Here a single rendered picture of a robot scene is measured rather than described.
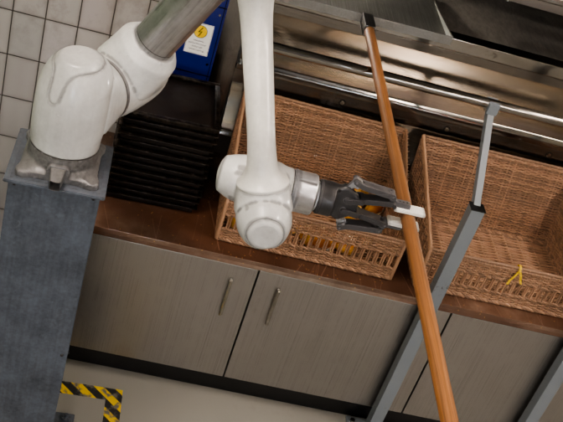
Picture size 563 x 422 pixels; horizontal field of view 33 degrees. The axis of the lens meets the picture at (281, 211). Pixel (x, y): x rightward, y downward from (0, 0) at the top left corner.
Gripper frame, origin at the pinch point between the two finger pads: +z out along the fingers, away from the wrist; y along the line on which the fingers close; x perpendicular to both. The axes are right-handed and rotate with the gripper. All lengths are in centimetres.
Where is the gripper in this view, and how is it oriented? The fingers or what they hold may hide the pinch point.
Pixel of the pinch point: (406, 216)
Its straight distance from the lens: 204.9
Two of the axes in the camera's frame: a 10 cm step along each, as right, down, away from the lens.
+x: 0.1, 5.7, -8.2
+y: -2.7, 7.9, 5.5
